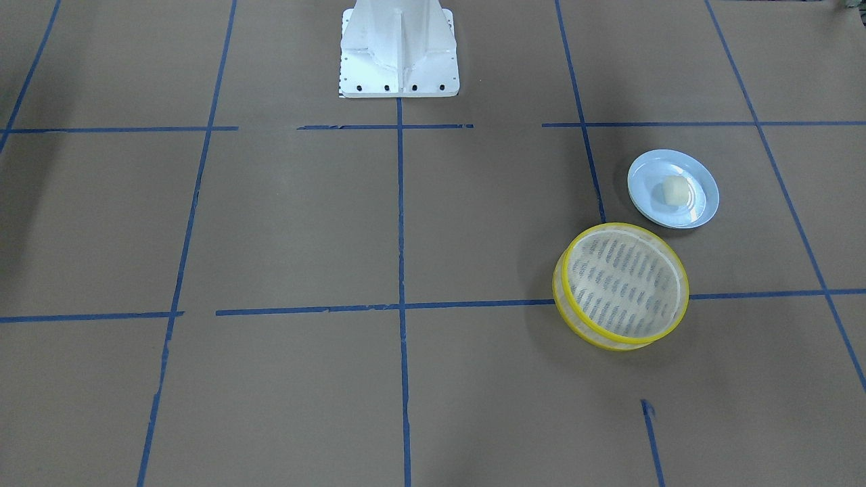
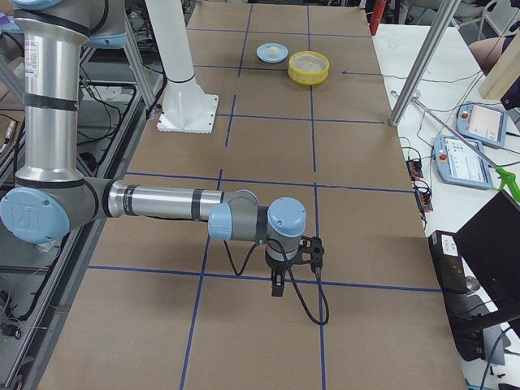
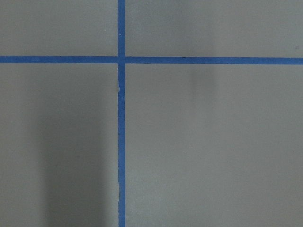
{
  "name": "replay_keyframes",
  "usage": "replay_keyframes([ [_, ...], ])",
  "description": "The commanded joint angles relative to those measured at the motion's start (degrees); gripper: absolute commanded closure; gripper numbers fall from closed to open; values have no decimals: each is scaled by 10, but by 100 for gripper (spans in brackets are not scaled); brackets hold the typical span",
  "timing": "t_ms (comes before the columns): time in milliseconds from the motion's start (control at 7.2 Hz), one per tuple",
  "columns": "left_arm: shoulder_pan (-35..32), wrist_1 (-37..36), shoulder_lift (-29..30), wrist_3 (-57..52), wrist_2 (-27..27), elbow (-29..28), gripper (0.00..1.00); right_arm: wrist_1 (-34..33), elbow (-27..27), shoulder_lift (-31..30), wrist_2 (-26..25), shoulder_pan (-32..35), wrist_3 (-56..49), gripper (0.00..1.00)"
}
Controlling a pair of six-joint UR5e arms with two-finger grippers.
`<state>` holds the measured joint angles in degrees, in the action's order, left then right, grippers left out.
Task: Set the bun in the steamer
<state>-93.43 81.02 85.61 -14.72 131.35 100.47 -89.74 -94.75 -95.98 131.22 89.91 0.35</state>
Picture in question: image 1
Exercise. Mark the light blue plate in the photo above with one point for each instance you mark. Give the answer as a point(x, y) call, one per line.
point(644, 182)

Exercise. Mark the white steamed bun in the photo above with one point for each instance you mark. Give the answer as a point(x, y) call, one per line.
point(675, 190)

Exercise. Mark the yellow rimmed steamer basket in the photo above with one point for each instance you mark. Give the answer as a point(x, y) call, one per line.
point(620, 287)

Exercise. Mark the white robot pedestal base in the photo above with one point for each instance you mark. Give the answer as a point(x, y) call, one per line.
point(393, 49)

